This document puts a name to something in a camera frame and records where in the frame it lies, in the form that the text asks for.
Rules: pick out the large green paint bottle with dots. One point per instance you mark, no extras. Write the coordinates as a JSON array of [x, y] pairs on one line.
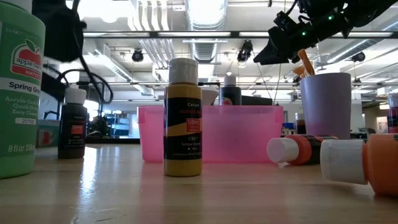
[[18, 93]]

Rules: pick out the small dark brown paint bottle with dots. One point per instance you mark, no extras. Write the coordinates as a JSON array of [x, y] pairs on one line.
[[73, 137]]

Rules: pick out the lilac plastic cup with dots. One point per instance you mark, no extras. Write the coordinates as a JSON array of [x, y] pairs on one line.
[[326, 109]]

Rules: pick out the black paint bottle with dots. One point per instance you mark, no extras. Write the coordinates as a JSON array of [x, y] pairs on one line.
[[230, 95]]

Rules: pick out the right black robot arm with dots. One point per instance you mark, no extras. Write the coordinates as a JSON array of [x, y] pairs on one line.
[[357, 12]]

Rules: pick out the black background robot arm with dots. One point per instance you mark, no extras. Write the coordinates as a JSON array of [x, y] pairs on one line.
[[99, 127]]

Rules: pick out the red-orange paint bottle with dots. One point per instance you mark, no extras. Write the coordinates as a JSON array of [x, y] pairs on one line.
[[300, 149]]

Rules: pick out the magenta paint bottle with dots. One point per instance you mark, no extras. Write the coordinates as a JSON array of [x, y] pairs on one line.
[[393, 119]]

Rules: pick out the orange paint bottle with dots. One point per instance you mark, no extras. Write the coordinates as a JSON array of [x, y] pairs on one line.
[[381, 165]]

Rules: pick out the yellow ochre paint bottle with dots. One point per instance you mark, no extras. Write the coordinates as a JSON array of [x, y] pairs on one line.
[[183, 161]]

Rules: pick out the black background monitor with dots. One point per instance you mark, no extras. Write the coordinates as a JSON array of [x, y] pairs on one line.
[[258, 100]]

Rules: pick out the black ceiling spotlight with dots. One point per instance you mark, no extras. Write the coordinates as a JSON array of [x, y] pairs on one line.
[[359, 57], [137, 56]]

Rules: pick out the blue box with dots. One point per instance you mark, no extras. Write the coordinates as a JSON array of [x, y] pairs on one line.
[[288, 125]]

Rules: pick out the blue lit shelving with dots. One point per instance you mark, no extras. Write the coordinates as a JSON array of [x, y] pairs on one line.
[[124, 124]]

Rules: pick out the pink translucent plastic bin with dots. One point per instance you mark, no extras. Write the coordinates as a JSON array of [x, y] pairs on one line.
[[236, 137]]

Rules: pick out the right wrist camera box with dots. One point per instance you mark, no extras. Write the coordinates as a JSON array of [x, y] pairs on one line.
[[284, 21]]

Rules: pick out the black hanging camera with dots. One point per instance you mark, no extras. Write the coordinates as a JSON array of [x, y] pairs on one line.
[[245, 49]]

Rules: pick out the black overhead light rail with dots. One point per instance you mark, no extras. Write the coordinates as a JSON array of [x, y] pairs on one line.
[[233, 34]]

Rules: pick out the silver ventilation duct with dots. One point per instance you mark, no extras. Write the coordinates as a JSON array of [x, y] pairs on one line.
[[205, 15]]

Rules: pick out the black aluminium table frame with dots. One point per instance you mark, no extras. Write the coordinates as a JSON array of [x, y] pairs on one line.
[[124, 140]]

